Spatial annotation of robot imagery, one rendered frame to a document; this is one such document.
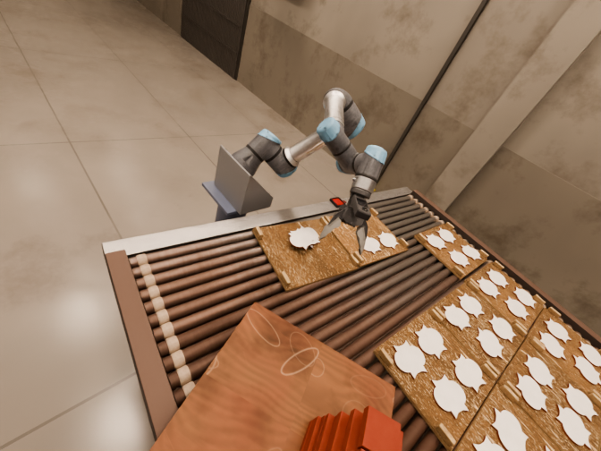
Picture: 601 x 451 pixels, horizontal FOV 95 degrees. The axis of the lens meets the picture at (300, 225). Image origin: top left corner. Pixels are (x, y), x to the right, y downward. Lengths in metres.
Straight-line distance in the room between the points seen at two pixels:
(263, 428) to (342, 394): 0.24
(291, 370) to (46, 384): 1.42
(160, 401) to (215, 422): 0.17
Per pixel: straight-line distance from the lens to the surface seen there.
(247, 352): 0.85
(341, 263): 1.33
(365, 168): 0.93
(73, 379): 1.99
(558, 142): 3.63
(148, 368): 0.93
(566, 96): 3.63
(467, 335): 1.52
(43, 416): 1.96
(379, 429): 0.64
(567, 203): 3.68
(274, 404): 0.83
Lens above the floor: 1.81
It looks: 38 degrees down
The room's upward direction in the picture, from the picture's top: 24 degrees clockwise
